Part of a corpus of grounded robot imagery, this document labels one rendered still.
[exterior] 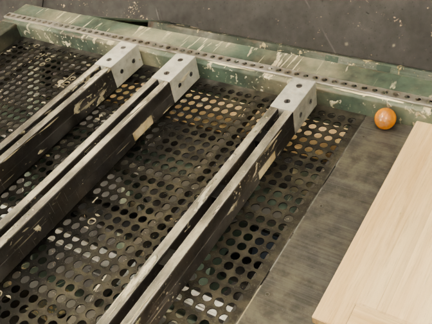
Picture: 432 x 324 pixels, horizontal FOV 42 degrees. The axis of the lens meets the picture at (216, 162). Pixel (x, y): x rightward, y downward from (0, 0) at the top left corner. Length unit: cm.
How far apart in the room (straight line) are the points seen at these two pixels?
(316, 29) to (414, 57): 41
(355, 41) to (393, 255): 137
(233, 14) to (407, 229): 164
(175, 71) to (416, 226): 74
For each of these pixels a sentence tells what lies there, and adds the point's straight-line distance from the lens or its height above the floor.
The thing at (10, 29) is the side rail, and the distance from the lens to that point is 207.
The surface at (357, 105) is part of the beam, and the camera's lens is 141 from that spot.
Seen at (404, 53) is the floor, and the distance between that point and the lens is 229.
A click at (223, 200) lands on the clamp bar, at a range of 114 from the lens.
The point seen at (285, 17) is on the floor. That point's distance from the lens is 246.
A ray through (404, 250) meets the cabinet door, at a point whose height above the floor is 120.
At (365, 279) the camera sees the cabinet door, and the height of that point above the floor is 128.
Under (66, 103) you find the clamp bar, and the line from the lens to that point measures 153.
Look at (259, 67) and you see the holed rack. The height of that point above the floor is 88.
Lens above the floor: 223
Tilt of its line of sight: 57 degrees down
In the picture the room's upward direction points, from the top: 108 degrees counter-clockwise
